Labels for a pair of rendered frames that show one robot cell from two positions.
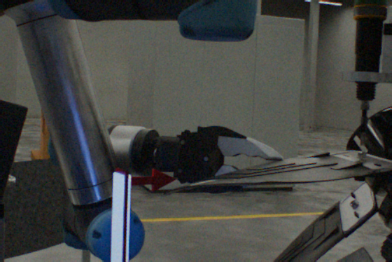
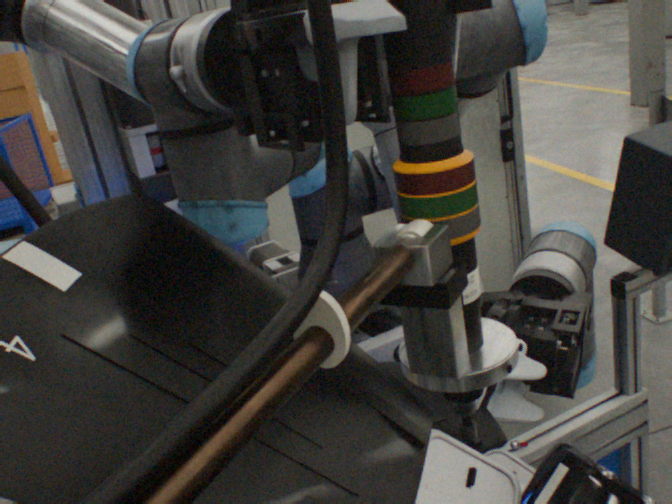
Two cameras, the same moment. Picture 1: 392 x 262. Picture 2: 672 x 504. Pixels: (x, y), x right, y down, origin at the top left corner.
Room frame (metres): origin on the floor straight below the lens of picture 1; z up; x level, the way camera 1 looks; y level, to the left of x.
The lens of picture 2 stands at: (0.74, -0.58, 1.51)
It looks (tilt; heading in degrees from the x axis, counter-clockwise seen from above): 20 degrees down; 100
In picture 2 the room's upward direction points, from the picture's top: 11 degrees counter-clockwise
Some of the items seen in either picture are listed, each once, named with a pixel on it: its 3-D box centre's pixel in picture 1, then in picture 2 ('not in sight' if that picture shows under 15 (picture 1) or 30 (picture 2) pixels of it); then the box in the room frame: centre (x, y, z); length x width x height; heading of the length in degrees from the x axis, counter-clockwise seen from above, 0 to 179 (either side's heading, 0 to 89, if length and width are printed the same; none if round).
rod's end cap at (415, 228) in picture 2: not in sight; (416, 243); (0.73, -0.25, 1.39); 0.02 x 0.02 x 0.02; 67
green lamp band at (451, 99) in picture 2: not in sight; (424, 101); (0.74, -0.22, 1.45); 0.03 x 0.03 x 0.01
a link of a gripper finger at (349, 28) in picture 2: not in sight; (342, 67); (0.70, -0.23, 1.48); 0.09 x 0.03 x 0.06; 119
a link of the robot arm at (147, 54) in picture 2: not in sight; (187, 69); (0.55, -0.01, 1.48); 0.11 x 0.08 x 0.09; 132
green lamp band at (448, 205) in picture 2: (370, 2); (437, 195); (0.74, -0.22, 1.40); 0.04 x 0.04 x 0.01
